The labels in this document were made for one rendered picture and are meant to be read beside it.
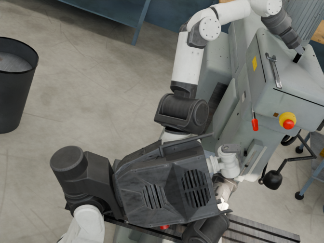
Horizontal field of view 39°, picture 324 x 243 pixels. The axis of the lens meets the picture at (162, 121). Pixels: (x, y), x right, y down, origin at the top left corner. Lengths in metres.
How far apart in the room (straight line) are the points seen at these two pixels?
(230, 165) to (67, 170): 0.55
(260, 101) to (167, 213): 0.54
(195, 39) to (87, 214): 0.67
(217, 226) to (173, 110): 0.43
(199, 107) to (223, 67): 0.88
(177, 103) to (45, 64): 3.38
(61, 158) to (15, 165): 2.14
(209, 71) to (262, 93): 0.65
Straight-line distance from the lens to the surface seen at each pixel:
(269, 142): 1.98
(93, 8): 5.68
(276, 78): 1.66
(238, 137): 1.95
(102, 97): 4.56
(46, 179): 3.59
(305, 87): 1.72
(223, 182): 2.13
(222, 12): 1.58
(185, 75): 1.51
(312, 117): 1.77
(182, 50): 1.52
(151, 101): 4.76
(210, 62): 2.34
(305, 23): 2.00
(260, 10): 1.69
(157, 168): 1.42
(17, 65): 3.77
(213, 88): 2.35
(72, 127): 4.10
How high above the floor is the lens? 2.55
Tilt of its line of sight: 34 degrees down
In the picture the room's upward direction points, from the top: 23 degrees clockwise
